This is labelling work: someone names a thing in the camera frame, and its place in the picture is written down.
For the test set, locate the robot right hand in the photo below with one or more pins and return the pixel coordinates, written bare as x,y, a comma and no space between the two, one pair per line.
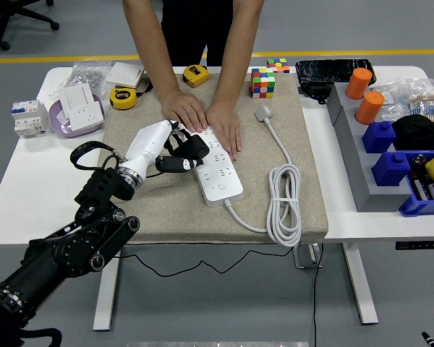
428,339

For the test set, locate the person's right hand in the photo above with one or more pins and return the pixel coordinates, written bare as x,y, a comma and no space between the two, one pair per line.
184,110

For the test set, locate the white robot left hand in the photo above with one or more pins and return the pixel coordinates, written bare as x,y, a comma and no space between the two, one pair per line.
148,144

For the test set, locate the person's left hand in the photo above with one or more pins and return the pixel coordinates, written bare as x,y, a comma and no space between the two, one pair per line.
224,123

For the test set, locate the small square yellow tape measure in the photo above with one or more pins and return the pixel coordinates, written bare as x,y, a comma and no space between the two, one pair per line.
195,76

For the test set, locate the black plug adapter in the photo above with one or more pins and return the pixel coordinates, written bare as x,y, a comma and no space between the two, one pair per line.
195,146

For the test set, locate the white power strip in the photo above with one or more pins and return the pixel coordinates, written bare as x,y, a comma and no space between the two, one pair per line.
224,180

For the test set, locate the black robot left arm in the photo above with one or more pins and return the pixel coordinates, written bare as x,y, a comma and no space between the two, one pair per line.
76,253

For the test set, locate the person's left forearm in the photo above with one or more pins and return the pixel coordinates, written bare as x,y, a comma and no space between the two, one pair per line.
238,47

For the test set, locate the person's right forearm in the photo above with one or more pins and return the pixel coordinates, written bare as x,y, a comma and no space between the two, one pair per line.
148,47

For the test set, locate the round yellow tape measure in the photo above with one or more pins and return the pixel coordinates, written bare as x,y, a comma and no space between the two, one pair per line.
123,99

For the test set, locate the large Rubik's cube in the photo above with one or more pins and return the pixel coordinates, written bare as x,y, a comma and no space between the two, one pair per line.
263,85

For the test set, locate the small Rubik's cube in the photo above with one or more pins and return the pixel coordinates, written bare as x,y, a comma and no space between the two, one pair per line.
277,66

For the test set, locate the person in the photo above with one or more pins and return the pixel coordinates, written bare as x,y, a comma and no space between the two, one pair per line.
202,29

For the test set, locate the white table leg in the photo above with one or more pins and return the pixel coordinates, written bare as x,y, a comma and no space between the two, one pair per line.
360,289
106,296

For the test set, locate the purple bowl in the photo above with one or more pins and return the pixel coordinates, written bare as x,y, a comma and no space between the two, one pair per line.
63,132

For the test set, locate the grey-brown mat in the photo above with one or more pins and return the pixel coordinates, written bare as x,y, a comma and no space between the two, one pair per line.
184,224

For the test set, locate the black table control panel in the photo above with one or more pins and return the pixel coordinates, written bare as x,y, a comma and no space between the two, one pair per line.
419,245

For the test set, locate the plastic bag of screws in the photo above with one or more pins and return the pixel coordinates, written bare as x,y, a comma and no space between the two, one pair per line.
83,74

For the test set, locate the black glossy tray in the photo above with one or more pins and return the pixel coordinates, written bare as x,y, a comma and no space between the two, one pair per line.
325,70

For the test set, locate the white circuit breaker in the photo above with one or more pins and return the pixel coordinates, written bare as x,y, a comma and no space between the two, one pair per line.
29,119

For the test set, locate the blue plastic bin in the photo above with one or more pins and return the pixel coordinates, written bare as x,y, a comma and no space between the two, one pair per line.
419,207

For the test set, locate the orange cylinder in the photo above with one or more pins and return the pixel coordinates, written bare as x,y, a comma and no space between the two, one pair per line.
369,108
358,85

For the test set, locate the grey stepped block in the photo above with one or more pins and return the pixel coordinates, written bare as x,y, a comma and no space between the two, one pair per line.
361,180

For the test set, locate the row of brown vials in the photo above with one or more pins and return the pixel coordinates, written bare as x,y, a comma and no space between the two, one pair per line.
428,189

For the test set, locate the blue block with knob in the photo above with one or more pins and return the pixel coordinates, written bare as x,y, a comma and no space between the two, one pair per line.
390,171
378,139

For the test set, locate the clear plastic bag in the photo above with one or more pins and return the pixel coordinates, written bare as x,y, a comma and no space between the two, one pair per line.
392,97

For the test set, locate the dark round bottle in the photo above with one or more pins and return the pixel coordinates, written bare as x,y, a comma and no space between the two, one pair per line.
418,161

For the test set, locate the black office chair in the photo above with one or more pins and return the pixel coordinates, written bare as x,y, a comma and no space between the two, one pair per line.
2,32

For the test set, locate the black cloth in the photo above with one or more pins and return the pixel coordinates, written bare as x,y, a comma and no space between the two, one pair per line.
419,133

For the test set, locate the plastic bag of resistors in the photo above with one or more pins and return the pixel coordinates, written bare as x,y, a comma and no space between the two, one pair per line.
425,103

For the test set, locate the white wall socket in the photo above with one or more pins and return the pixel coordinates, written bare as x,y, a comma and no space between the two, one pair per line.
85,115

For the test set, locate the white square switch plate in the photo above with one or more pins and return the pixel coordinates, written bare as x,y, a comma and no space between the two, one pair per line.
124,74

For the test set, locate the white switch panel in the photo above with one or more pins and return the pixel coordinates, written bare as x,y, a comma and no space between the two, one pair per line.
76,95

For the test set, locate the silver metal bracket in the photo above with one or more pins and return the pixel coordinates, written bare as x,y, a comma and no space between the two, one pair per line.
305,256

